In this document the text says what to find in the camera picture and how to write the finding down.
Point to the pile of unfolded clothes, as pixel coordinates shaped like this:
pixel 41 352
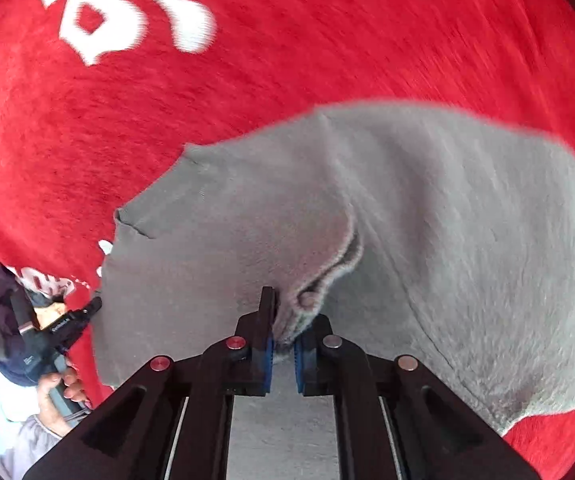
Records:
pixel 12 348

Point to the pink left sleeve forearm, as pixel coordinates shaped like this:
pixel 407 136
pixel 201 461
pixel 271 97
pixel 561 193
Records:
pixel 33 442

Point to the red bedspread with white characters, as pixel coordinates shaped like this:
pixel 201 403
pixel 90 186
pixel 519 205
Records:
pixel 98 97

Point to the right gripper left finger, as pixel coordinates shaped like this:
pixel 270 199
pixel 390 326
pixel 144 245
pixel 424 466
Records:
pixel 171 419

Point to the person's left hand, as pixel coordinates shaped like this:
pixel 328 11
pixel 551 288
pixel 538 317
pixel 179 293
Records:
pixel 53 390

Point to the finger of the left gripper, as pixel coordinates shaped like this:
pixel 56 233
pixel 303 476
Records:
pixel 93 306

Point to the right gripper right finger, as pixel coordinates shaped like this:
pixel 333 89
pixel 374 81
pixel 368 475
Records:
pixel 394 419

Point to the grey knit sweater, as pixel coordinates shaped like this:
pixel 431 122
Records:
pixel 414 229

